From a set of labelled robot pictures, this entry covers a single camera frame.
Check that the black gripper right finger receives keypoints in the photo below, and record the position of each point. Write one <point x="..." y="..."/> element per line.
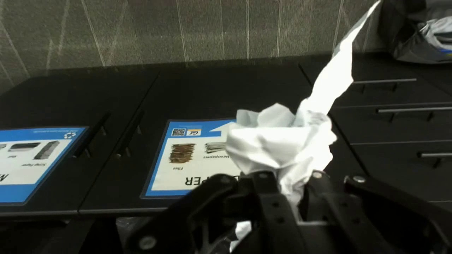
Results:
<point x="377" y="220"/>

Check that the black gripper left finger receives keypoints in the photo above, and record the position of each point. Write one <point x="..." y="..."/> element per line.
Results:
<point x="213" y="220"/>

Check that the white paper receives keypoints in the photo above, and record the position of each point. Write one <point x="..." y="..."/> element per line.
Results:
<point x="283" y="141"/>

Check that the black plastic bin liner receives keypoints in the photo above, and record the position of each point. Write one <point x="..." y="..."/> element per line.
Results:
<point x="146" y="224"/>

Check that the blue label with down arrow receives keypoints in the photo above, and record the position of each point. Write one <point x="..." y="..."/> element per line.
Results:
<point x="189" y="164"/>

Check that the black cabinet drawer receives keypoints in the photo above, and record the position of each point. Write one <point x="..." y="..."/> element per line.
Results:
<point x="391" y="89"/>
<point x="401" y="124"/>
<point x="405" y="164"/>

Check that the blue label with up arrow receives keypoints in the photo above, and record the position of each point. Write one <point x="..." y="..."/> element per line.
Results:
<point x="33" y="164"/>

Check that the grey black backpack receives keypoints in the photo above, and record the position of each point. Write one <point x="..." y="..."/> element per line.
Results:
<point x="419" y="28"/>

